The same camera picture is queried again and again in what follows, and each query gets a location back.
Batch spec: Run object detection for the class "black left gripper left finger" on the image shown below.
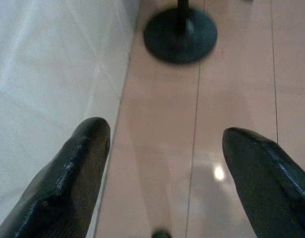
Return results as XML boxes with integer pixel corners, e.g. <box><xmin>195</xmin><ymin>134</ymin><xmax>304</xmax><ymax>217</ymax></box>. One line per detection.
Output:
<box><xmin>0</xmin><ymin>117</ymin><xmax>111</xmax><ymax>238</ymax></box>

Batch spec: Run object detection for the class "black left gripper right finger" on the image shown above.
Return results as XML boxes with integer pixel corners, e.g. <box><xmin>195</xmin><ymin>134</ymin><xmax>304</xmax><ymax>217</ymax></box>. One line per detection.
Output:
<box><xmin>222</xmin><ymin>127</ymin><xmax>305</xmax><ymax>238</ymax></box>

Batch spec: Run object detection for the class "white folding table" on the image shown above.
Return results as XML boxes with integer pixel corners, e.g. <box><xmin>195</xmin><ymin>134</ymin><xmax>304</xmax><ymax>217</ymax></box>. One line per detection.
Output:
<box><xmin>0</xmin><ymin>0</ymin><xmax>141</xmax><ymax>238</ymax></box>

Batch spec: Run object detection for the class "black round stand base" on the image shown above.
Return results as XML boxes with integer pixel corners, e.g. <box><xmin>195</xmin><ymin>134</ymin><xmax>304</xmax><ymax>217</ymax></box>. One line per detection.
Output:
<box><xmin>143</xmin><ymin>0</ymin><xmax>218</xmax><ymax>65</ymax></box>

